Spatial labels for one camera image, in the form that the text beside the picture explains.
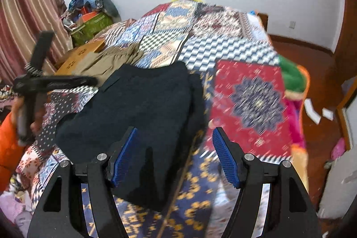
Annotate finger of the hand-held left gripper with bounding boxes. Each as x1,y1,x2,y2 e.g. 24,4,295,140
29,31,55,75
42,76,99,92

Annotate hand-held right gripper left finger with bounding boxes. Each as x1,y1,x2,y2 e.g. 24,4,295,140
27,126,140,238

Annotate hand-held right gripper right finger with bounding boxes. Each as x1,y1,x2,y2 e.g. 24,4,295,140
212,126,320,238

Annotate black pants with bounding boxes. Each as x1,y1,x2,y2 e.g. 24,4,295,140
54,61,208,212

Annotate person's orange sleeved forearm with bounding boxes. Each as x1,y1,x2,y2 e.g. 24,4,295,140
0,111,27,192

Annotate khaki pants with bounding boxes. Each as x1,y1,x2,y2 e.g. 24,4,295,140
74,46,145,83

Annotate person's left hand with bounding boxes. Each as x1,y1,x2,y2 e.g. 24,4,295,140
28,110,46,141

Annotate orange wooden board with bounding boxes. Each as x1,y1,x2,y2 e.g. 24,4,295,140
54,39,106,76

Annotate striped red curtain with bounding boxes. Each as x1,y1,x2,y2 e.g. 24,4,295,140
0,0,73,86

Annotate patchwork printed blanket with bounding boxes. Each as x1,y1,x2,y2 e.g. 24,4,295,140
10,0,307,238

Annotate green bag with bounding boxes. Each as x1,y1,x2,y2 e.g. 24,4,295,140
71,12,114,47

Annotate pile of colourful clothes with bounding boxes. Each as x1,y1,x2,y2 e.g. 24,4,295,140
63,0,120,24

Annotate pink orange blanket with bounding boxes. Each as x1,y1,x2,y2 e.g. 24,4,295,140
282,65,311,194

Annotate green blanket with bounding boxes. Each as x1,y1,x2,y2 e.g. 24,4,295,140
277,55,306,94

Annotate pink item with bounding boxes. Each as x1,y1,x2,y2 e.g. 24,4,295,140
331,138,347,162

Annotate white plastic chair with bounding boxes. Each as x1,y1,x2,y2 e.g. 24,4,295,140
318,153,355,219

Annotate pale pink cloth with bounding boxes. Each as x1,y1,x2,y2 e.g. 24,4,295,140
0,193,32,238

